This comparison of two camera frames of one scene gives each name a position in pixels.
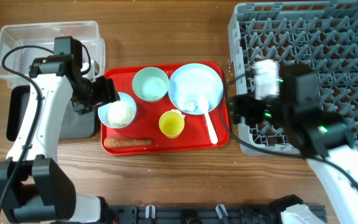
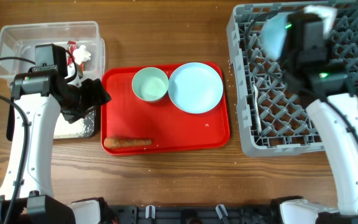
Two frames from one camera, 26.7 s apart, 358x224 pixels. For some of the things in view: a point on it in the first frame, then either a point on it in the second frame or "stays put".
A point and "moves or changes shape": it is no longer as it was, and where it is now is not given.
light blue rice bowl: [118, 114] to [272, 35]
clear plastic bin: [43, 35] stays put
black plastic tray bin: [75, 126] stays put
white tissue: [188, 104] to [81, 55]
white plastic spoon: [203, 102] moves or changes shape
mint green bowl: [150, 84] stays put
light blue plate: [193, 81] stays put
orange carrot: [115, 142] stays put
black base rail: [172, 214] stays put
